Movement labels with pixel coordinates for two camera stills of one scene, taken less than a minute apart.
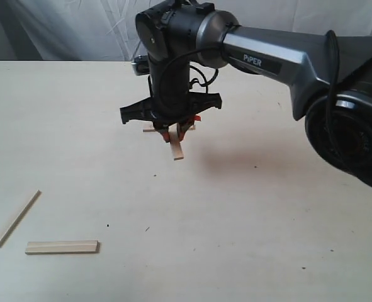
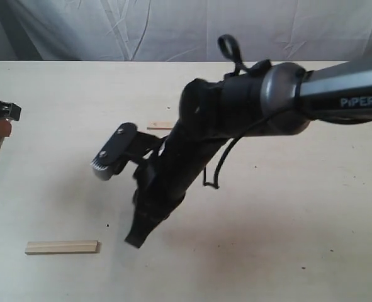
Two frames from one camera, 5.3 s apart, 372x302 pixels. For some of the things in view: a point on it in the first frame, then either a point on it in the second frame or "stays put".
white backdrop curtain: (105, 30) stays put
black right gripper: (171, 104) -> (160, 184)
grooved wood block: (58, 247) stays put
